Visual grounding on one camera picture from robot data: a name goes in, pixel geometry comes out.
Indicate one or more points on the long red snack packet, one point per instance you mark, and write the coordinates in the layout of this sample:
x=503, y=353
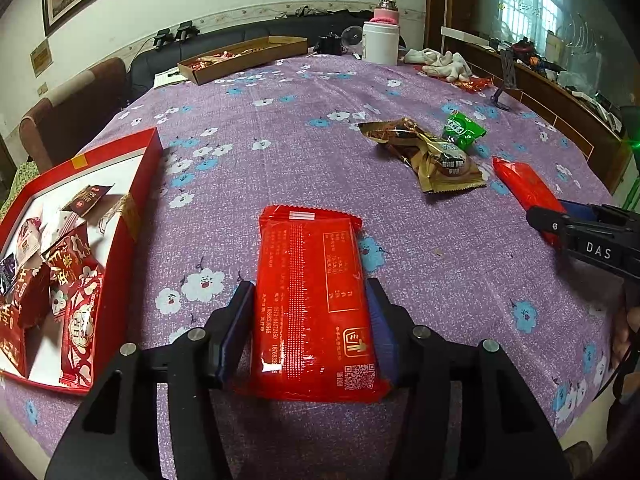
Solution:
x=310, y=300

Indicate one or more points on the dark brown snack packet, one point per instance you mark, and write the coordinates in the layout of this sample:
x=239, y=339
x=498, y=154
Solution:
x=87, y=199

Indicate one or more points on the black purple snack packet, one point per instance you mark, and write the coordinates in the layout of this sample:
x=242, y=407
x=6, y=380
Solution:
x=7, y=274

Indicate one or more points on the small black object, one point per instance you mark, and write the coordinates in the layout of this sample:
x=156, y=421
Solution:
x=331, y=44

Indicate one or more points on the black devices on sofa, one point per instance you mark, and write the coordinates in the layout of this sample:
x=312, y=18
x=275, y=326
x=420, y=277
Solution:
x=175, y=35

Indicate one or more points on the white plastic jar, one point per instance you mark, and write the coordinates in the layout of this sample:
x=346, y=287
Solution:
x=380, y=42

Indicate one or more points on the red gift box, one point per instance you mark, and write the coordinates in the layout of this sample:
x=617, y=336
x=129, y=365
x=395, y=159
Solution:
x=125, y=220

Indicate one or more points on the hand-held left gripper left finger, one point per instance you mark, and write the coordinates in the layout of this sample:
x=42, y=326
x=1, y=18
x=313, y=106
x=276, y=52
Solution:
x=237, y=330

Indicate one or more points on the wooden side cabinet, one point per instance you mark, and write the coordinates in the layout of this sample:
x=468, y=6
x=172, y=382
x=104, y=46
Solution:
x=560, y=95

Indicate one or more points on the purple floral tablecloth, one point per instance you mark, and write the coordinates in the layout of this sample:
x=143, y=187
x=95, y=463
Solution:
x=300, y=150

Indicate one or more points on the green patterned cloth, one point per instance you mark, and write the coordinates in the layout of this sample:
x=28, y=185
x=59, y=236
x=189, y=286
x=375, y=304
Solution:
x=12, y=185

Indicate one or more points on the dark red snack packet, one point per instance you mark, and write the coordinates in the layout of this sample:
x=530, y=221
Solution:
x=22, y=320

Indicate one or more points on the brown cardboard tray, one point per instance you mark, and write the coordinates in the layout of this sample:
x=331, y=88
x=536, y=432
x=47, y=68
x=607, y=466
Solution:
x=240, y=60

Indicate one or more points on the white cloth gloves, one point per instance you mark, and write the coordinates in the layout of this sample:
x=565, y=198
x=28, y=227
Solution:
x=442, y=62

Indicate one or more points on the pink thermos bottle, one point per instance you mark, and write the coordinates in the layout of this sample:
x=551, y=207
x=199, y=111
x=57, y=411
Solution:
x=387, y=10

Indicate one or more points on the white paper sheet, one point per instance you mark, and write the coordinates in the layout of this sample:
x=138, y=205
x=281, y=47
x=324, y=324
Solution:
x=167, y=80

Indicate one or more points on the red heart-patterned snack packet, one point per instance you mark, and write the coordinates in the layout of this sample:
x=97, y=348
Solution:
x=80, y=330

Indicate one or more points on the red candy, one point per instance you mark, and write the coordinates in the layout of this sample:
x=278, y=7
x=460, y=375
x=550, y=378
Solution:
x=70, y=255

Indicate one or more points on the person's right hand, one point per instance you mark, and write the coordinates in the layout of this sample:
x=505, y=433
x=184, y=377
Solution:
x=625, y=335

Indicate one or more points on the wide red snack packet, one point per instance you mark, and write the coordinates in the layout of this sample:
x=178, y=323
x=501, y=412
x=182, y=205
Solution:
x=525, y=185

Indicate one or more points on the green snack packet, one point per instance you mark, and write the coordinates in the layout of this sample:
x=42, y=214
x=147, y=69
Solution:
x=462, y=130

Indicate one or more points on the small gold wall plaque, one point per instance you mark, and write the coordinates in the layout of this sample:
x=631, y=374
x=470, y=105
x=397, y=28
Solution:
x=42, y=58

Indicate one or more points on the white dotted snack packet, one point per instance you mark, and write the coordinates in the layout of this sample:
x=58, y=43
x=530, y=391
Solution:
x=57, y=230

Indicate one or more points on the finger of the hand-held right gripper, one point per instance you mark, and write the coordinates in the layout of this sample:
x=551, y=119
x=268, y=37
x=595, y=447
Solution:
x=547, y=227
x=595, y=212

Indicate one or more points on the black phone stand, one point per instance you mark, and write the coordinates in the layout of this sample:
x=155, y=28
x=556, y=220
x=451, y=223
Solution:
x=505, y=80

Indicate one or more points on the brown armchair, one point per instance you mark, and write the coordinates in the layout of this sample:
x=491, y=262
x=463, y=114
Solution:
x=70, y=110

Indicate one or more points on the red crumpled wrapper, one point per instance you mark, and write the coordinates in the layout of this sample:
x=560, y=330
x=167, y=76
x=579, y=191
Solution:
x=475, y=84

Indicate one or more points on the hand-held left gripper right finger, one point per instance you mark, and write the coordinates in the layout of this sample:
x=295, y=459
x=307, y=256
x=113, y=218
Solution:
x=382, y=330

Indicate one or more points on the black leather sofa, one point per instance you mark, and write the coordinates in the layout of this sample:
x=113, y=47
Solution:
x=150, y=67

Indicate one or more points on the gold brown snack packet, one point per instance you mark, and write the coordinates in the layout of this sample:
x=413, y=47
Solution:
x=430, y=155

